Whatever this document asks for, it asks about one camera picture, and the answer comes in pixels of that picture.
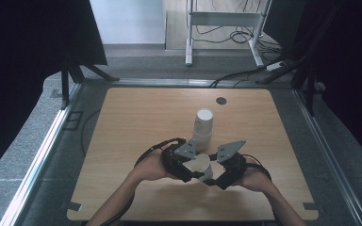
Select white paper cup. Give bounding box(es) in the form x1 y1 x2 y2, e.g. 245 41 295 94
191 131 213 153
194 107 214 137
182 153 215 183

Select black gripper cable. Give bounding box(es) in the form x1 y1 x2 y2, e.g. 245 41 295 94
100 137 187 226
240 153 273 183

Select aluminium floor rail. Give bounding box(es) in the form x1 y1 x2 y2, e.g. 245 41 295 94
0 83 83 226
291 89 362 226

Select black tape piece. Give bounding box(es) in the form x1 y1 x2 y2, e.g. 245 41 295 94
303 202 320 212
67 201 83 213

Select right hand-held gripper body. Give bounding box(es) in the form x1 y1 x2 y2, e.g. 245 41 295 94
216 139 248 185

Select black power cable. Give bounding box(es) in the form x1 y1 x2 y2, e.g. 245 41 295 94
208 56 285 89

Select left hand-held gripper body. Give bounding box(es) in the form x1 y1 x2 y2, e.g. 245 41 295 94
160 139 198 180

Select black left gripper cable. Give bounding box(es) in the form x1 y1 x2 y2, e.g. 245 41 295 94
100 137 187 226

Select white power strip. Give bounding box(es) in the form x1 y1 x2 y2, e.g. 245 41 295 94
266 60 287 73

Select thin black floor cable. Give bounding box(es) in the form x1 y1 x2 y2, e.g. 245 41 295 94
80 107 102 158

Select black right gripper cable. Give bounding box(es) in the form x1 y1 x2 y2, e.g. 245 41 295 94
240 153 273 183

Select black curtain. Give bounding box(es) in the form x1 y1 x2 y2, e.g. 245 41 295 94
263 0 362 173
0 0 108 185

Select person's right hand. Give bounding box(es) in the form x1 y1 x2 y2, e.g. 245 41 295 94
232 158 272 193

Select black floor cable bundle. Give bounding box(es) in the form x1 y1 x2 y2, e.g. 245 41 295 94
191 0 284 60

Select person's left hand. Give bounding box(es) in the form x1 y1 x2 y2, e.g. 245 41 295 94
133 150 177 183

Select black stand legs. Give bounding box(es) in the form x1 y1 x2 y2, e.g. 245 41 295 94
59 59 121 110
255 0 343 118

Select white metal desk frame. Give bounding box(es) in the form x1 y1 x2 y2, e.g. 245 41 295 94
185 0 272 68

